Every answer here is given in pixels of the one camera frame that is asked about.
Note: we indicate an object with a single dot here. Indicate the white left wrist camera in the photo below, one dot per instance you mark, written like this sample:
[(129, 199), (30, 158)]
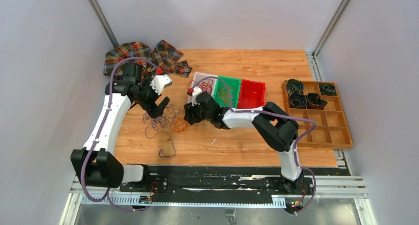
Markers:
[(160, 82)]

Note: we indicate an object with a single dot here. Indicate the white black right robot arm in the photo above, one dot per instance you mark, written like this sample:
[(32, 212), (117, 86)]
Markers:
[(273, 124)]

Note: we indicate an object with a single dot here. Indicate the white plastic bin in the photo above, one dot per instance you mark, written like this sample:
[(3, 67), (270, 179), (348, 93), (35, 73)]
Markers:
[(207, 82)]

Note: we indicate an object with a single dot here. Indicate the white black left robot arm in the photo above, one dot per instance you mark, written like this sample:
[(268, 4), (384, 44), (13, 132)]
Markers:
[(95, 164)]

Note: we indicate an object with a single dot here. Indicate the left aluminium corner post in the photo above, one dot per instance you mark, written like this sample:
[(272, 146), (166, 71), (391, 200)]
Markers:
[(95, 6)]

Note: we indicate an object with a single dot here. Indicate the green plastic bin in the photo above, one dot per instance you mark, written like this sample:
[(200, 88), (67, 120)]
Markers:
[(223, 96)]

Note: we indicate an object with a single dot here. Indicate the plaid cloth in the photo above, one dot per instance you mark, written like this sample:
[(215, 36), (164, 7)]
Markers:
[(163, 55)]

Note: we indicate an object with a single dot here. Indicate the red plastic bin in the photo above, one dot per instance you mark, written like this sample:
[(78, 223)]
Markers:
[(252, 94)]

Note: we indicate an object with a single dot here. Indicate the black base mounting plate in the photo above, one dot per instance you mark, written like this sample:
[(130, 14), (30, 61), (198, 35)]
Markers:
[(216, 185)]

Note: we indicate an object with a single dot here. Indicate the wooden compartment tray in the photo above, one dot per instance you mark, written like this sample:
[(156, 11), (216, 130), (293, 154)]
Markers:
[(318, 102)]

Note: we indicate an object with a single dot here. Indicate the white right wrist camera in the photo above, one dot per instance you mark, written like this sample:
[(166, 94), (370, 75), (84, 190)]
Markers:
[(192, 95)]

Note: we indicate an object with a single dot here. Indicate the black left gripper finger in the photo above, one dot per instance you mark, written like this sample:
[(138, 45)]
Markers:
[(154, 112), (161, 107)]

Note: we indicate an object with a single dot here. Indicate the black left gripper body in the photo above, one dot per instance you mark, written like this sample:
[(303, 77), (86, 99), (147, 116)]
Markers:
[(147, 97)]

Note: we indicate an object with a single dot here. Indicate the aluminium corner post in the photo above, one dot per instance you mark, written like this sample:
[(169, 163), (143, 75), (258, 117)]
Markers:
[(95, 6), (330, 27)]

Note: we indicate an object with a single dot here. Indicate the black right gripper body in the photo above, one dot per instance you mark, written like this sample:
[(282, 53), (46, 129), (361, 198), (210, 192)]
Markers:
[(200, 115)]

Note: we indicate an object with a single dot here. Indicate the right aluminium corner post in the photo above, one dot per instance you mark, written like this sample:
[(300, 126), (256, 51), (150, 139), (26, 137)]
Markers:
[(330, 27)]

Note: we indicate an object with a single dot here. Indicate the aluminium frame rail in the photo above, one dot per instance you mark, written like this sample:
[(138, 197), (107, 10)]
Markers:
[(325, 187)]

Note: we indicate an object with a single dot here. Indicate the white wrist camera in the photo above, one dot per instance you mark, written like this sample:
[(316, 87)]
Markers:
[(192, 95), (160, 82)]

